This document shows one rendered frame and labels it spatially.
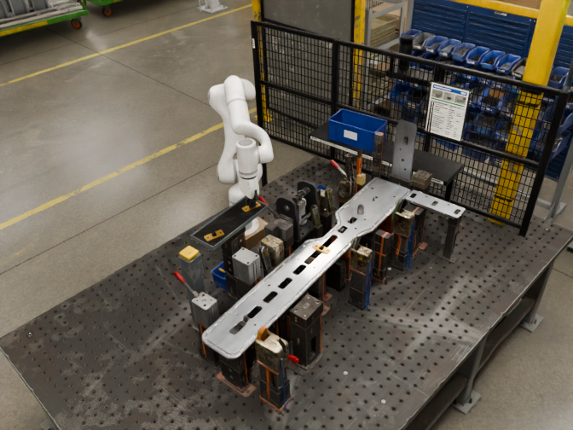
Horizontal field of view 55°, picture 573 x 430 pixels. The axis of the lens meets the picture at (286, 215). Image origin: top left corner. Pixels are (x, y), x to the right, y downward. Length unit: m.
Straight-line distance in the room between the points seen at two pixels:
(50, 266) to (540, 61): 3.40
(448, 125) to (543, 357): 1.48
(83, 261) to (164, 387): 2.00
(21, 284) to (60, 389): 1.79
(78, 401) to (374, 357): 1.26
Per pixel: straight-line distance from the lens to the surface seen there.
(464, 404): 3.27
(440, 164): 3.12
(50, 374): 2.67
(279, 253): 2.45
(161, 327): 2.67
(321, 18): 4.77
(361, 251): 2.45
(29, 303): 4.11
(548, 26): 2.81
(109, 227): 4.53
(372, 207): 2.78
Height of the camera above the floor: 2.65
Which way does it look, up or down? 37 degrees down
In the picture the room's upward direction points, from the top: 2 degrees counter-clockwise
